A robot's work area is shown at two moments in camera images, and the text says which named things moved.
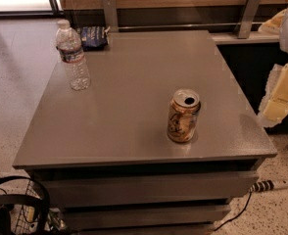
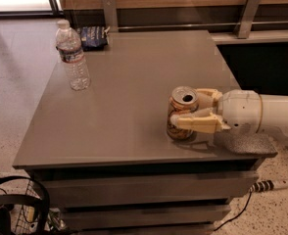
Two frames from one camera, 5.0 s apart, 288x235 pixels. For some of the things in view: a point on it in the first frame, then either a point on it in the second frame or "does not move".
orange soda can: (182, 115) does not move
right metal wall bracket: (246, 21) does not move
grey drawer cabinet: (103, 159) does not move
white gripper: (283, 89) to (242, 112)
